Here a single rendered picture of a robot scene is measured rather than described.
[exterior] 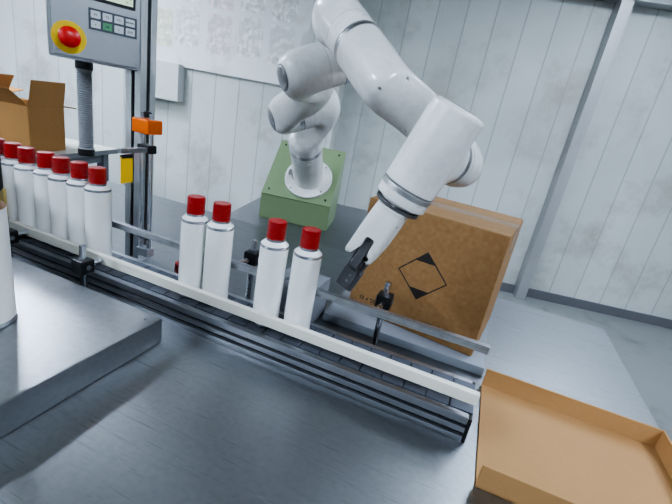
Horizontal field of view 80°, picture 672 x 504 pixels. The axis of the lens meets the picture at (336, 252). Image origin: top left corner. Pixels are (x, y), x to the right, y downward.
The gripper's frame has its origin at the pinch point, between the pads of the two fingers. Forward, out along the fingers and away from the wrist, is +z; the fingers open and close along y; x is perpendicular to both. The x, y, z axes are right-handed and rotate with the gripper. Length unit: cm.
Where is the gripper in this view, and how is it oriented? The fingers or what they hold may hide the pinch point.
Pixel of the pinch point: (349, 276)
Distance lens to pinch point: 69.6
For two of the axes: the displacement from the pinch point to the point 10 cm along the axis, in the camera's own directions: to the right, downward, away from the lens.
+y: -3.6, 2.5, -9.0
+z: -4.8, 7.8, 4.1
